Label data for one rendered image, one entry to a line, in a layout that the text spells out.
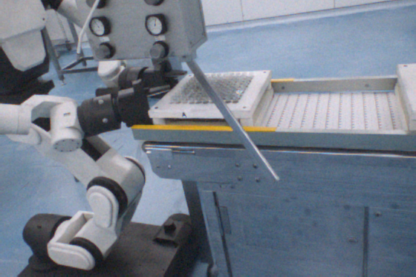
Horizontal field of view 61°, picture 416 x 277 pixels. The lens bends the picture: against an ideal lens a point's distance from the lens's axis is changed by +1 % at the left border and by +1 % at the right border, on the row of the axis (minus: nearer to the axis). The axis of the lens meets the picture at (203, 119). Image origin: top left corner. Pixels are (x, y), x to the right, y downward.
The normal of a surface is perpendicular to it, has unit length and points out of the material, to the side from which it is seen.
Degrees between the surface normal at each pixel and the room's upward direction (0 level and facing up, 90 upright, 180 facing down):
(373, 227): 90
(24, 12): 90
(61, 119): 34
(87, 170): 90
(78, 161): 90
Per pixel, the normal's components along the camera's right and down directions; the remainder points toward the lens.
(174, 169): -0.35, 0.46
